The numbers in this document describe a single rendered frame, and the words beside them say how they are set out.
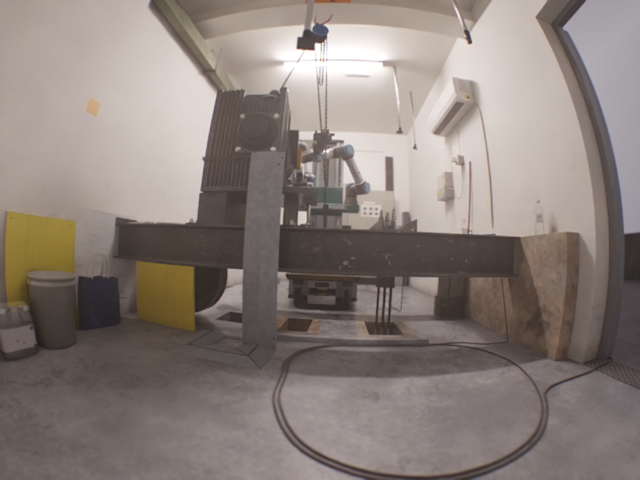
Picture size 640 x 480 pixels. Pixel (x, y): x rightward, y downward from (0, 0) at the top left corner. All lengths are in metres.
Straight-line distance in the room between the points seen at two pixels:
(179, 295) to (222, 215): 0.57
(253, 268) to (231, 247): 0.29
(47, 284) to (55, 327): 0.20
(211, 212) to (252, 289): 0.57
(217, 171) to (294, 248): 0.68
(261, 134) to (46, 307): 1.48
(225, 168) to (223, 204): 0.23
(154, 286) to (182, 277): 0.24
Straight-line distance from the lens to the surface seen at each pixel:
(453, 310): 2.46
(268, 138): 1.64
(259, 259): 1.38
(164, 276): 1.79
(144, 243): 2.02
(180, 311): 1.76
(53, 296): 1.43
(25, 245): 1.65
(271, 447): 0.78
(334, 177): 2.91
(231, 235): 1.63
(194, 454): 0.77
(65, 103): 1.87
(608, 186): 1.68
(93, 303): 1.77
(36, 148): 1.72
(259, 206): 1.40
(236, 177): 1.65
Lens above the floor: 0.52
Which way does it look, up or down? 3 degrees up
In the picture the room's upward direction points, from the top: 2 degrees clockwise
